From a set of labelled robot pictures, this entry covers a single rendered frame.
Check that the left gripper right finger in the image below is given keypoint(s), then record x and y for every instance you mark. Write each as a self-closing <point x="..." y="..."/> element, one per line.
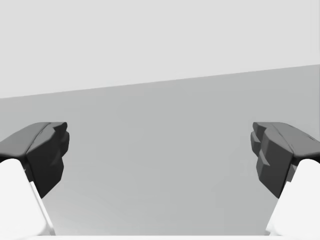
<point x="287" y="160"/>

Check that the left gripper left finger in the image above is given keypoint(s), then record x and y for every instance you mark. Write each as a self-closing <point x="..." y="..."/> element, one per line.
<point x="30" y="160"/>

